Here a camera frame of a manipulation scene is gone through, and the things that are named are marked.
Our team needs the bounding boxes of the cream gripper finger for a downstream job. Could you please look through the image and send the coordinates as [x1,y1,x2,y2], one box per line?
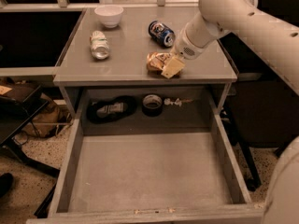
[161,56,185,78]

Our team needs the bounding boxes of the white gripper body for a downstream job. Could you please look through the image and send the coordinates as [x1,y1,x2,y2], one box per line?
[171,11,230,60]

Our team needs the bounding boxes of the crushed orange soda can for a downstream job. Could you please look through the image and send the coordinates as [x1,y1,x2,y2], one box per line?
[147,52,175,73]

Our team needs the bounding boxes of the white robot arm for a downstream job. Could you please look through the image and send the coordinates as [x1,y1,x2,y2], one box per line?
[163,0,299,224]

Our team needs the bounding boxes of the blue soda can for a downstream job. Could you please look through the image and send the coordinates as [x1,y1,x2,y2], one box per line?
[148,21,176,48]

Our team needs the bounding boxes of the grey cabinet counter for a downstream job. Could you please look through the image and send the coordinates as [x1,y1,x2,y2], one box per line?
[54,7,237,114]

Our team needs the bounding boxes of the white green soda can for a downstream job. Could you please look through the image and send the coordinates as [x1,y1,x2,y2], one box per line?
[90,31,110,60]

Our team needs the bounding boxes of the grey open drawer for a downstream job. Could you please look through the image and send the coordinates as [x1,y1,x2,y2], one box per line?
[26,91,269,224]

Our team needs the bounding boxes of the small keys on shelf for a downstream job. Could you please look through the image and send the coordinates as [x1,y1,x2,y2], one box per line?
[164,98,192,106]

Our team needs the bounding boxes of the black tape roll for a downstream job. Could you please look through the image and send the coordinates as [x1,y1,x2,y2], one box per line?
[142,94,163,117]

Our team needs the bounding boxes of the white bowl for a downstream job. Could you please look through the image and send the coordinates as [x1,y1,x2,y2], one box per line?
[94,5,124,28]

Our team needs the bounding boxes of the black office chair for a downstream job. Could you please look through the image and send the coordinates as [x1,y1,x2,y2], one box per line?
[218,0,299,192]

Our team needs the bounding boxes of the brown bag on floor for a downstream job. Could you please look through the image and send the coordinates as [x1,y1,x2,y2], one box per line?
[0,81,73,139]

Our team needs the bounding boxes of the black shoe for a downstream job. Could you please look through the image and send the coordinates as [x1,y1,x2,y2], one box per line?
[0,173,13,198]

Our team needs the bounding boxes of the black strap bundle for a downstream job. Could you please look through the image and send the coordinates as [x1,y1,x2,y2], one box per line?
[86,95,137,125]

